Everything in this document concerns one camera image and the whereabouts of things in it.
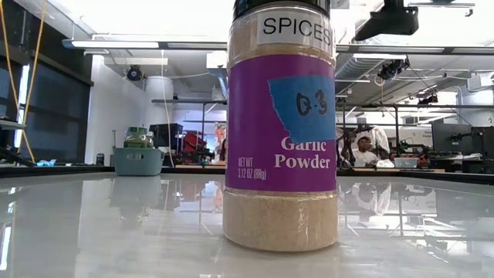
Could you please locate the white cylindrical tank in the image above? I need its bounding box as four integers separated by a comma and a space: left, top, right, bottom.
145, 75, 174, 102

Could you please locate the red background object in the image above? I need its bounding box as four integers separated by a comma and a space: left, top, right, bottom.
182, 131, 208, 154

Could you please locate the long ceiling light bar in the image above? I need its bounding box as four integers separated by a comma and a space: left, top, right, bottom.
61, 38, 228, 50
334, 43, 494, 55

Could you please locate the white hanging garment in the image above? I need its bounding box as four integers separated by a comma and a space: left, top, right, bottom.
368, 125, 391, 155

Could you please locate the overhead rig bar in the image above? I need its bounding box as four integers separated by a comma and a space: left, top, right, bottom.
407, 0, 476, 17

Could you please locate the orange colourful background object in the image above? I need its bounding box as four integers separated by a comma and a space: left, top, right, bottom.
214, 122, 228, 150

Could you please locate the blue-grey plastic bin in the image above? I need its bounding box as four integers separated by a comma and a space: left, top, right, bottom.
113, 147, 165, 177

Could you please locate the corrugated silver ceiling duct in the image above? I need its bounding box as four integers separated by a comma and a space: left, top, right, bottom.
334, 53, 374, 80

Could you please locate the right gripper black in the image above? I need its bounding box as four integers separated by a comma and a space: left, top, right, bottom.
354, 0, 420, 42

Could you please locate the white hanging cable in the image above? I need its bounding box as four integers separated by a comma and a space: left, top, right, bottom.
160, 49, 175, 168

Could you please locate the black box in background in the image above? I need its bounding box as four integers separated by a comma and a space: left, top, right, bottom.
149, 122, 184, 148

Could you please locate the black computer monitor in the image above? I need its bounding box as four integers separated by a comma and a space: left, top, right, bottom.
471, 126, 494, 156
431, 122, 474, 156

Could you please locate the black ceiling-mounted camera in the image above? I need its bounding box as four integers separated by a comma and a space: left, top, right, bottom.
377, 57, 411, 81

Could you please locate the black round ceiling fixture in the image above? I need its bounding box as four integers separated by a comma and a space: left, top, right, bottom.
126, 65, 144, 82

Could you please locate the green lid spice jar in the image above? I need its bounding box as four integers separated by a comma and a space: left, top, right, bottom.
123, 126, 152, 150

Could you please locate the seated person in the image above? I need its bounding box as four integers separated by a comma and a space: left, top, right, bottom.
351, 135, 383, 168

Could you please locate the wooden background workbench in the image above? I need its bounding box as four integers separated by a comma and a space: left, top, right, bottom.
164, 164, 227, 175

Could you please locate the dark metal rack frame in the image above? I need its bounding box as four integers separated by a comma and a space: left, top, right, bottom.
334, 102, 494, 155

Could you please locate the garlic powder jar purple label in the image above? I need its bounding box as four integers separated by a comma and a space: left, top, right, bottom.
222, 0, 340, 253

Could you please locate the clear plastic bin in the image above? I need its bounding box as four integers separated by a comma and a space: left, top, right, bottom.
393, 156, 420, 169

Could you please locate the white wall-mounted box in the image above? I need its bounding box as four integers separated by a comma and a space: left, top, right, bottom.
465, 72, 494, 93

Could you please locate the small black ceiling fixture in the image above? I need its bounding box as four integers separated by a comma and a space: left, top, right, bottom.
418, 93, 440, 106

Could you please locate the yellow hanging cable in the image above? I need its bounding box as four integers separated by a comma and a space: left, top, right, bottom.
0, 0, 36, 164
19, 0, 48, 132

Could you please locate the grey metal shelf rack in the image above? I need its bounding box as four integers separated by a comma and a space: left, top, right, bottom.
151, 98, 228, 142

